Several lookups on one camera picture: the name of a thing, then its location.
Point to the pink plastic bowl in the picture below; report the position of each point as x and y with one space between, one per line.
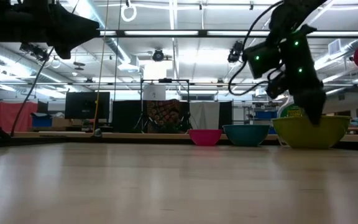
204 137

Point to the white hanging cloth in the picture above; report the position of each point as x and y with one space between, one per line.
204 115

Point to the black ceiling camera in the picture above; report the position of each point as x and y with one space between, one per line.
235 51

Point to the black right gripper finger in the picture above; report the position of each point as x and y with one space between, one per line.
300 105
316 112

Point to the red hanging cloth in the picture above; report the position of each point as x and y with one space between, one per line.
11 116

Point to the blue storage bin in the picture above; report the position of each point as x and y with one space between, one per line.
41 120

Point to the black metal frame stand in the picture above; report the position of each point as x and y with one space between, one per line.
165 81

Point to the black partition panel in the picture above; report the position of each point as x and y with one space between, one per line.
126 115

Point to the patterned dark cloth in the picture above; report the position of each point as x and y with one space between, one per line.
163 115

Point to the black computer monitor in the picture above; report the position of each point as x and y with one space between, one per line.
87 105

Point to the yellow-green plastic bowl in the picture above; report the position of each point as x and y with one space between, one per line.
303 133

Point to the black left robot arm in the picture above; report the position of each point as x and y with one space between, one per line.
8 21

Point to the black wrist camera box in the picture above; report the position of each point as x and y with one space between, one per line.
261 59

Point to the green round label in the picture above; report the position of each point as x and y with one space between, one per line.
291 111

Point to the black ceiling spotlight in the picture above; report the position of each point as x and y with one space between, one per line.
158 55

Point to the teal plastic bowl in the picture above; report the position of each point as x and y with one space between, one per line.
246 135

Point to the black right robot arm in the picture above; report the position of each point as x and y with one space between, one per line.
291 12

